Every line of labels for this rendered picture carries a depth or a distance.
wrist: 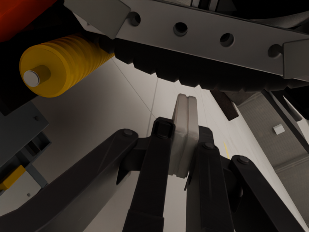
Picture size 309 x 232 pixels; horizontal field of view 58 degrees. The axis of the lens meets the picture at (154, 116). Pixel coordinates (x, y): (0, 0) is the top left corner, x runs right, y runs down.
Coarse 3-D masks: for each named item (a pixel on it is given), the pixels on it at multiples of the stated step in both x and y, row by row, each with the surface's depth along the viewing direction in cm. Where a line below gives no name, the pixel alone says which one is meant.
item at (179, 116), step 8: (184, 96) 21; (176, 104) 20; (184, 104) 20; (176, 112) 18; (184, 112) 18; (176, 120) 17; (184, 120) 17; (176, 128) 16; (184, 128) 16; (176, 136) 16; (184, 136) 16; (176, 144) 16; (176, 152) 16; (176, 160) 16; (176, 168) 17
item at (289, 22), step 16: (176, 0) 53; (192, 0) 34; (208, 0) 35; (288, 0) 45; (304, 0) 39; (240, 16) 38; (256, 16) 36; (272, 16) 34; (288, 16) 32; (304, 16) 32
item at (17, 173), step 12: (36, 144) 76; (48, 144) 76; (24, 156) 68; (36, 156) 70; (0, 168) 63; (12, 168) 65; (24, 168) 64; (0, 180) 60; (12, 180) 60; (0, 192) 57
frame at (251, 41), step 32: (64, 0) 26; (96, 0) 25; (128, 0) 25; (160, 0) 29; (96, 32) 27; (128, 32) 26; (160, 32) 26; (192, 32) 26; (224, 32) 25; (256, 32) 25; (288, 32) 25; (256, 64) 26; (288, 64) 25
